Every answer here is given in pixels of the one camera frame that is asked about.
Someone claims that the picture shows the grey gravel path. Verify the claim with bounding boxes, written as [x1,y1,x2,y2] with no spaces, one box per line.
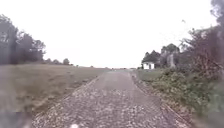
[31,69,193,128]

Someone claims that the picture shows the small white building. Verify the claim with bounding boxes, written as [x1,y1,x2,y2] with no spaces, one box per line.
[141,61,156,71]

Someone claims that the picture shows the grass verge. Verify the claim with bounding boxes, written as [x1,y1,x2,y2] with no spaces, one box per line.
[131,68,224,128]

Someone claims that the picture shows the dark trees behind buildings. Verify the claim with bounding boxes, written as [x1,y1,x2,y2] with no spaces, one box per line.
[141,43,181,69]

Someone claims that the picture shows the grass field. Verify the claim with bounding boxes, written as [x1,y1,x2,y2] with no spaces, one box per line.
[0,63,111,128]

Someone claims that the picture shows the green shrubs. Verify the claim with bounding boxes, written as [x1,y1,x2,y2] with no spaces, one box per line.
[149,67,224,116]

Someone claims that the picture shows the bare dark trees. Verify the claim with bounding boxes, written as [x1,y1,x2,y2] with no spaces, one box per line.
[179,0,224,80]

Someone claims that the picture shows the group of trees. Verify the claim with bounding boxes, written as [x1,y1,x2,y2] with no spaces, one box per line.
[0,14,71,66]

